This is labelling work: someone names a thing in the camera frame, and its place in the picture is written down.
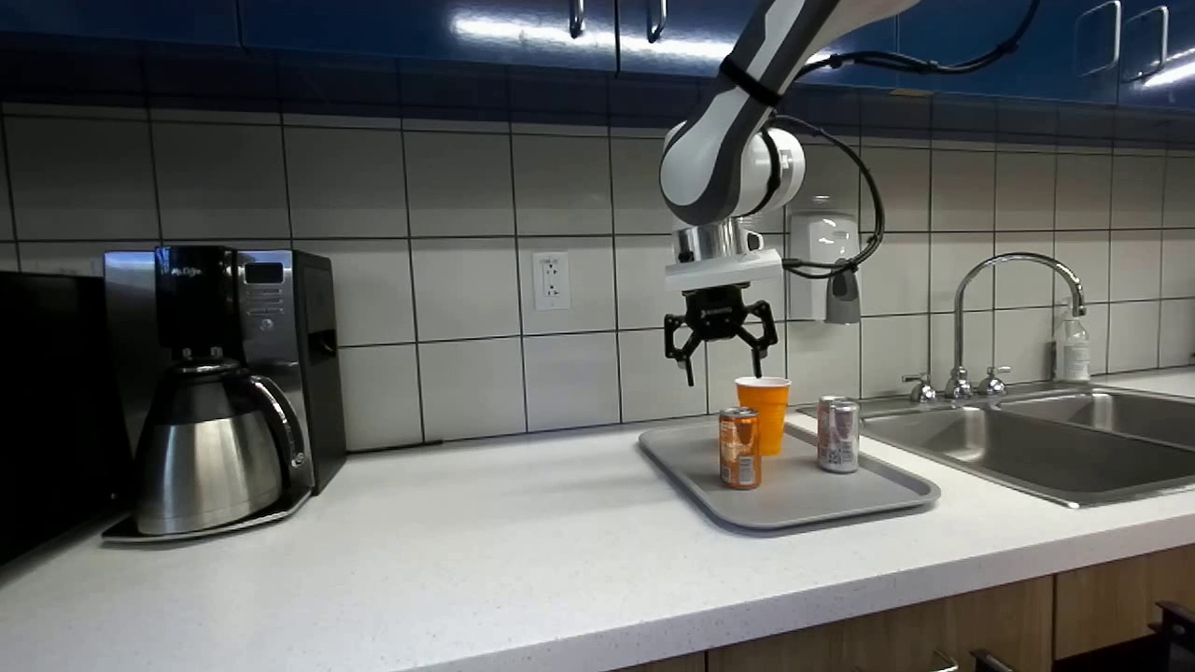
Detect orange paper cup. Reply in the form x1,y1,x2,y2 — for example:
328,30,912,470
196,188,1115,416
733,372,795,461

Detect grey metal tray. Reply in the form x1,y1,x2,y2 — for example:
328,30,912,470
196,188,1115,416
634,412,944,538

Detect chrome gooseneck faucet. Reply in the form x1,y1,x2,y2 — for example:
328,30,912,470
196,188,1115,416
948,250,1089,400

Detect wooden base cabinet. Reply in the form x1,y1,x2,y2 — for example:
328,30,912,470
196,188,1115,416
621,541,1195,672

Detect black microwave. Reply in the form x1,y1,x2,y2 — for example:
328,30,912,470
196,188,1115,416
0,269,134,563

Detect orange fanta can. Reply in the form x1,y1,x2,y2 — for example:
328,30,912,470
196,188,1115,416
714,403,766,493

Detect silver coke can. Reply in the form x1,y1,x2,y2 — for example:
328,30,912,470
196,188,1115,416
814,393,866,478

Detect clear soap bottle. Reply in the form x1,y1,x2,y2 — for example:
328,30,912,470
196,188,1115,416
1050,306,1094,387

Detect stainless steel double sink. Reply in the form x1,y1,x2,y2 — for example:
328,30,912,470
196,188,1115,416
807,385,1195,513

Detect black coffee maker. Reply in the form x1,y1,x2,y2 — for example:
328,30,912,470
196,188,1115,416
99,243,347,548

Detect blue upper cabinets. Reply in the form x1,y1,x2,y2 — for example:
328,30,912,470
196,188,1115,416
0,0,1195,116

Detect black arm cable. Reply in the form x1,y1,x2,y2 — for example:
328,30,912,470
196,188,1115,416
769,0,1041,284

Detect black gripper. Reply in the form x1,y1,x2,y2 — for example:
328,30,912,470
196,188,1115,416
662,281,781,387

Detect steel coffee carafe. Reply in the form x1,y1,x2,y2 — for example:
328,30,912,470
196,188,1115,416
131,361,313,538

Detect white wall outlet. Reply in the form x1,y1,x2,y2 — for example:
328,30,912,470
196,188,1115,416
530,250,571,314

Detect white wall soap dispenser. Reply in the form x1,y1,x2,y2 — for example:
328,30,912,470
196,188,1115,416
785,212,866,329

